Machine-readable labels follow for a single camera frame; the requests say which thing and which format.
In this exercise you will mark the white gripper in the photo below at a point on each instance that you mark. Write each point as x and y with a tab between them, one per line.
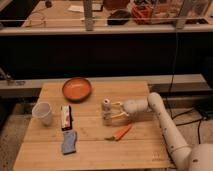
131	107

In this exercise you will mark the small white bottle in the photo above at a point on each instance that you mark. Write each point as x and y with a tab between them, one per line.
106	112

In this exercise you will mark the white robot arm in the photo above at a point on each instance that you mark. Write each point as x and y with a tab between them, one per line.
185	158

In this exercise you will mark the orange carrot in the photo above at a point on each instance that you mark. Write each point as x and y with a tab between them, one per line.
120	133

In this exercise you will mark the orange bowl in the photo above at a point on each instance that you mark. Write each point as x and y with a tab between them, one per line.
77	89

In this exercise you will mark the white paper cup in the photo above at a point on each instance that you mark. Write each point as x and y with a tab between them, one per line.
43	112

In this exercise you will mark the black pouch on shelf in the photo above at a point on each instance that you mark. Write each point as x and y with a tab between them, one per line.
119	17

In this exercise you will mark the orange container on shelf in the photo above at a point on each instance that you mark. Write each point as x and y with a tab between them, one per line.
141	15

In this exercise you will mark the white paper on shelf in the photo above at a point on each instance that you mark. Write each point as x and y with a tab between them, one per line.
76	8

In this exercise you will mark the metal shelf post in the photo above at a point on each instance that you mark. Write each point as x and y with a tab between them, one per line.
88	14

